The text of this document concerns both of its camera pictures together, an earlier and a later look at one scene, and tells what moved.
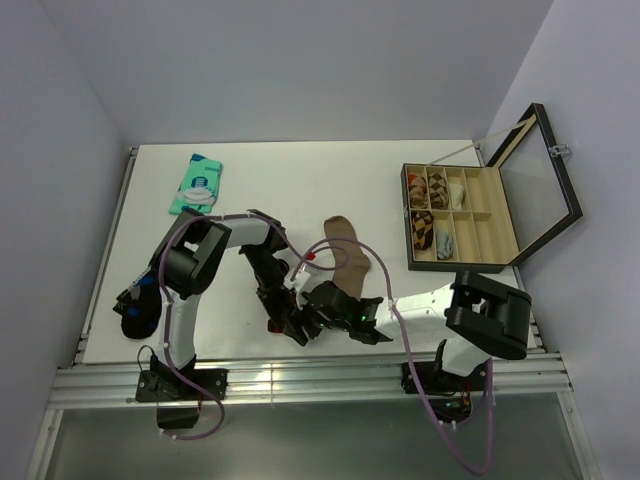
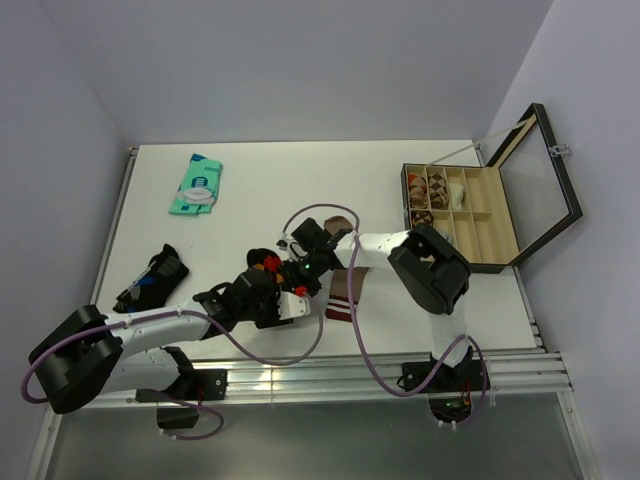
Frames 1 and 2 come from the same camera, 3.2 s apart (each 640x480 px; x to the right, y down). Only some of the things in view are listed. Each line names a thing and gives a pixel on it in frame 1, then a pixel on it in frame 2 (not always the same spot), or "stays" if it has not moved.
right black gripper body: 314,321 -> 306,273
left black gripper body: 267,271 -> 265,312
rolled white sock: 456,192 stays
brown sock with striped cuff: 351,276 stays
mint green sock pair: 199,187 stays
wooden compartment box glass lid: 478,219 stays
